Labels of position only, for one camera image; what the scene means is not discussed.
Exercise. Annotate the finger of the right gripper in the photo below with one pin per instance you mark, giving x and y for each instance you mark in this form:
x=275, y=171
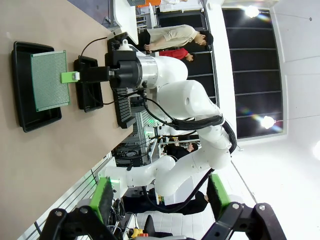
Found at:
x=95, y=73

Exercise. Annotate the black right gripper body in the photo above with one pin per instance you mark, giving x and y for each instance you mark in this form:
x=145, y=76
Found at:
x=127, y=73

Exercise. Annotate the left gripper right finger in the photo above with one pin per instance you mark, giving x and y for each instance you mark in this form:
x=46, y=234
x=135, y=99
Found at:
x=220, y=195

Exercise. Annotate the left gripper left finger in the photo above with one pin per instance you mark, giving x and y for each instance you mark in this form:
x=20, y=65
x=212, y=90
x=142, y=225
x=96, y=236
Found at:
x=100, y=197

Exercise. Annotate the green perforated circuit board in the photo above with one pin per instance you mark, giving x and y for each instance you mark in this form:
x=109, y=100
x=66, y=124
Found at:
x=50, y=82

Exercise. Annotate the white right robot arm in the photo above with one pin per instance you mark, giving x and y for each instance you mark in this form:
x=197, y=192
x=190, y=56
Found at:
x=190, y=100

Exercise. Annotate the black ESD tray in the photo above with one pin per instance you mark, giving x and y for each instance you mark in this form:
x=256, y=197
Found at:
x=21, y=87
x=88, y=97

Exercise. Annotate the person in black clothes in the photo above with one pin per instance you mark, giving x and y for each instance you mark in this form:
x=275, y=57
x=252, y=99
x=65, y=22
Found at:
x=135, y=202

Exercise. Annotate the black slotted board rack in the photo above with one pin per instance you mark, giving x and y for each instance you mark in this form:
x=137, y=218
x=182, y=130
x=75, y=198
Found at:
x=122, y=110

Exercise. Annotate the yellow emergency stop button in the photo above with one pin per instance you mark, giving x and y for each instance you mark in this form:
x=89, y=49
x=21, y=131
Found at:
x=136, y=232

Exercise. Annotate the person in red shirt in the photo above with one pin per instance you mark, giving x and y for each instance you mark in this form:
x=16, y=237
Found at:
x=175, y=53

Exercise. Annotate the white desk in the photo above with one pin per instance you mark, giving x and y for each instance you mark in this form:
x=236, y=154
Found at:
x=127, y=17

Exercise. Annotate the man in beige shirt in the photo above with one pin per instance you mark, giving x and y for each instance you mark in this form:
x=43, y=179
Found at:
x=172, y=35

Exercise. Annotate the seated person in black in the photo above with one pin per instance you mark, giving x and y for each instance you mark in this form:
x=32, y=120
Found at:
x=178, y=151

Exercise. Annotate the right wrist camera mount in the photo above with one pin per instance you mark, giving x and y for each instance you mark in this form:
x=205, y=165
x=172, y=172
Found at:
x=120, y=58

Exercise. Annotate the grey aluminium slotted base plate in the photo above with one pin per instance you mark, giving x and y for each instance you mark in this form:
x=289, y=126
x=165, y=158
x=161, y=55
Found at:
x=75, y=190

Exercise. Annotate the dark glass window wall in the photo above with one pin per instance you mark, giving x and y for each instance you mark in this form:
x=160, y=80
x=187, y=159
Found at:
x=257, y=75

